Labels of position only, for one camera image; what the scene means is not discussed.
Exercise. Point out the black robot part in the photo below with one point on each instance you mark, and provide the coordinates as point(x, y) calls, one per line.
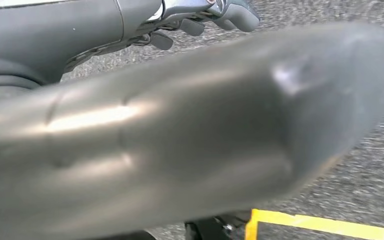
point(208, 230)

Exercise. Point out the yellow floor tape square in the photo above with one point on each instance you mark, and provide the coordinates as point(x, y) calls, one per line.
point(311, 223)

